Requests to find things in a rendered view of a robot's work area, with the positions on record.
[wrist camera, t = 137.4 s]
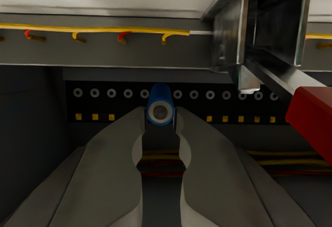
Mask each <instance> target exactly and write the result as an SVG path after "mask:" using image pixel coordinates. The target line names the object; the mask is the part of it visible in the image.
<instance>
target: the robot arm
mask: <svg viewBox="0 0 332 227"><path fill-rule="evenodd" d="M145 132H147V107H145V106H139V107H137V108H135V109H134V110H132V111H131V112H129V113H127V114H126V115H124V116H123V117H121V118H119V119H118V120H116V121H115V122H113V123H112V124H110V125H108V126H107V127H105V128H104V129H103V130H101V131H100V132H99V133H98V134H97V135H95V136H94V137H93V138H92V139H91V140H90V141H89V142H88V143H87V144H86V145H85V146H78V147H77V148H76V149H75V150H74V151H73V152H72V153H71V154H70V155H69V156H68V157H67V158H66V159H65V160H64V161H63V162H62V163H61V164H60V165H59V166H58V167H57V168H56V169H55V170H54V171H53V172H52V173H51V174H50V175H49V176H48V177H47V178H46V179H45V180H44V181H43V182H42V183H41V184H40V185H39V186H38V187H37V188H36V189H35V190H34V191H33V192H32V193H31V194H30V195H29V196H28V197H27V198H26V199H25V200H24V201H23V202H22V203H21V204H20V205H19V206H18V207H17V208H16V209H15V211H14V212H13V213H12V214H11V215H10V216H9V218H8V219H7V220H6V221H5V222H4V224H3V225H2V226H1V227H141V226H142V179H141V173H140V172H139V171H138V169H137V168H136V165H137V163H138V162H139V160H140V159H141V158H142V136H143V135H144V133H145ZM173 132H176V134H177V135H178V136H179V138H180V148H179V157H180V159H181V160H182V161H183V163H184V164H185V166H186V171H185V172H184V173H183V179H182V188H181V197H180V211H181V224H182V227H317V225H316V224H315V223H314V221H313V220H312V219H311V218H310V216H309V215H308V214H307V213H306V211H305V210H304V209H303V208H302V207H301V206H300V205H299V203H298V202H297V201H296V200H295V199H294V198H293V197H292V196H291V195H290V194H289V193H288V192H287V191H286V190H285V189H284V188H283V187H282V186H281V185H280V184H279V183H278V182H277V181H276V180H275V179H274V178H273V177H272V176H271V175H270V174H269V173H268V172H267V171H266V170H265V169H264V168H263V167H262V166H261V165H260V164H259V163H258V162H257V161H256V160H255V159H254V158H253V157H252V156H251V155H250V154H249V153H248V152H247V151H246V150H245V149H244V148H243V147H236V146H235V145H234V144H233V143H232V142H231V141H230V140H229V139H228V138H227V137H226V136H225V135H223V134H222V133H221V132H220V131H218V130H217V129H216V128H214V127H213V126H212V125H210V124H209V123H207V122H205V121H204V120H202V119H201V118H199V117H198V116H196V115H194V114H193V113H191V112H190V111H188V110H187V109H185V108H183V107H180V106H177V107H174V117H173Z"/></svg>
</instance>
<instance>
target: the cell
mask: <svg viewBox="0 0 332 227"><path fill-rule="evenodd" d="M173 117H174V105H173V101H172V96H171V92H170V88H169V86H168V85H167V84H165V83H161V82H160V83H156V84H154V85H153V87H152V89H151V92H150V97H149V101H148V105H147V118H148V119H149V121H150V122H152V123H153V124H155V125H160V126H161V125H166V124H168V123H169V122H170V121H171V120H172V119H173Z"/></svg>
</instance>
